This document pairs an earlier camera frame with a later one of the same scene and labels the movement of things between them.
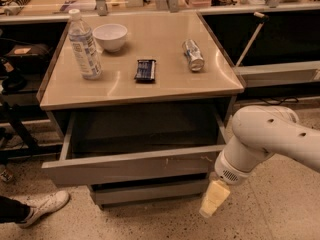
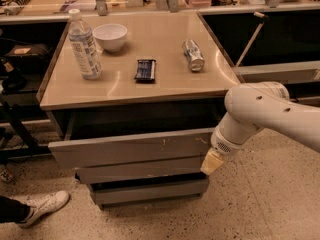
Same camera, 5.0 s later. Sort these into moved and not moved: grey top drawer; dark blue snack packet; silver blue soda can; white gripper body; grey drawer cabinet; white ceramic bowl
Moved: grey top drawer; white gripper body
Not moved: dark blue snack packet; white ceramic bowl; grey drawer cabinet; silver blue soda can
